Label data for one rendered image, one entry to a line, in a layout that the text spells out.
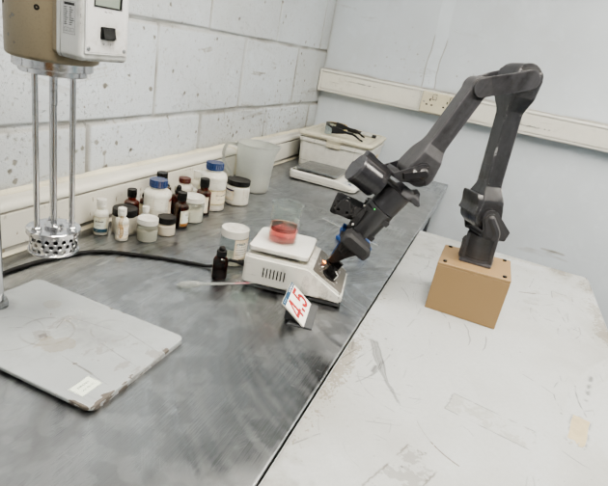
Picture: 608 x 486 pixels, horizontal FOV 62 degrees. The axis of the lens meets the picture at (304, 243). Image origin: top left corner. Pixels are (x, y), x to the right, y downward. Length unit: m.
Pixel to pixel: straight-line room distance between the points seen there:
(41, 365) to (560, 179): 2.05
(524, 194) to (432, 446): 1.74
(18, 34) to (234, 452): 0.53
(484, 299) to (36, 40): 0.86
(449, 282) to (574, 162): 1.37
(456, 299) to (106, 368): 0.68
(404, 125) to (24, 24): 1.90
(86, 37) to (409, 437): 0.63
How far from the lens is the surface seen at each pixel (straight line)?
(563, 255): 2.44
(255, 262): 0.98
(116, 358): 0.77
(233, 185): 1.45
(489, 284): 1.07
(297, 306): 0.93
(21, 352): 0.80
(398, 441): 0.73
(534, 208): 2.38
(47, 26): 0.66
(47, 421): 0.70
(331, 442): 0.69
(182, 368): 0.77
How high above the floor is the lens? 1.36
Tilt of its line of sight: 21 degrees down
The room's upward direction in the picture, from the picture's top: 11 degrees clockwise
